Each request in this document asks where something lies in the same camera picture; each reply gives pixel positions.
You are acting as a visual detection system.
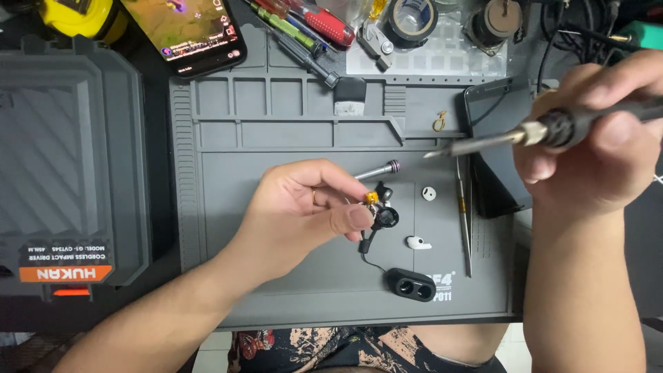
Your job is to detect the red handled screwdriver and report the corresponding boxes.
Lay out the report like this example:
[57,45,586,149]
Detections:
[282,0,356,48]

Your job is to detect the metal tweezers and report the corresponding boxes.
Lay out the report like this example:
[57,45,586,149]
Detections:
[455,155,473,279]

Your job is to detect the black two-hole plastic housing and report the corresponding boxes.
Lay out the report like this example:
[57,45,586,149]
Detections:
[386,268,438,303]

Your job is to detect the round solder spool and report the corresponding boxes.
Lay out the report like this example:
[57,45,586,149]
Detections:
[462,0,525,56]

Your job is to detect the green handled screwdriver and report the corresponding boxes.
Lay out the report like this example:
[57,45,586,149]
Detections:
[248,0,325,56]

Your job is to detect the black handled screwdriver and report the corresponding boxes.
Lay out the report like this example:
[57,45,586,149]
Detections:
[273,31,340,89]

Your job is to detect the grey silicone repair mat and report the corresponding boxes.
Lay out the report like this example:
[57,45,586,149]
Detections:
[168,23,520,331]

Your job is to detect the black soldering iron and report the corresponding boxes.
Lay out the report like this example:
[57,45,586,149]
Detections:
[424,98,663,159]

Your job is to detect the grey metal clip tool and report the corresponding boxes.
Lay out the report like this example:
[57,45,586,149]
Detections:
[356,19,395,71]

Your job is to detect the thin black earphone cable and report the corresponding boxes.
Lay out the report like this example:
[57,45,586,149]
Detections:
[361,251,390,274]

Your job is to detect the black and white scraper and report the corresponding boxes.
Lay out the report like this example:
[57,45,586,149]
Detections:
[334,78,367,116]

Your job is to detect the black earphone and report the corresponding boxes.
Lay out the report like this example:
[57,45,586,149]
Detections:
[359,181,401,255]

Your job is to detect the grey plastic tool case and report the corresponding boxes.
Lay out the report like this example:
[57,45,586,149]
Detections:
[0,34,152,313]

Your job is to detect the heap of black cables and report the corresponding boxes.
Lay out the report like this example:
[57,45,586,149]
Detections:
[536,0,663,95]

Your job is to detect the yellow tape measure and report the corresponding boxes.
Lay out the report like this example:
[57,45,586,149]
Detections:
[39,0,128,45]

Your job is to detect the person's floral shorts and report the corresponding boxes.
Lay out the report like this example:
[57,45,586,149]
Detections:
[228,325,507,373]

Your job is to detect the black electrical tape roll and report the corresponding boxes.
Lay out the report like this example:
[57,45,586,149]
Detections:
[387,0,440,50]

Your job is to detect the person's right hand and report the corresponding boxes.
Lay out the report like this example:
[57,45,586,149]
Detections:
[513,49,663,218]

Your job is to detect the silver precision screwdriver handle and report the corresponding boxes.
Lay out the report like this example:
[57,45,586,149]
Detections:
[354,160,401,182]

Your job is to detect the person's left hand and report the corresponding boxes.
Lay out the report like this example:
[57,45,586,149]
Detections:
[227,158,375,292]

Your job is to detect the smartphone with lit screen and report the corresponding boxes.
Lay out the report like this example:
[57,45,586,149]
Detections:
[121,0,248,79]

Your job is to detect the green plastic device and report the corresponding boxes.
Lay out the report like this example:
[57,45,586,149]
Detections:
[615,21,663,51]

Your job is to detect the dark smartphone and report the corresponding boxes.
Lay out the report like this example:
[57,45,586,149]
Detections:
[463,78,535,219]

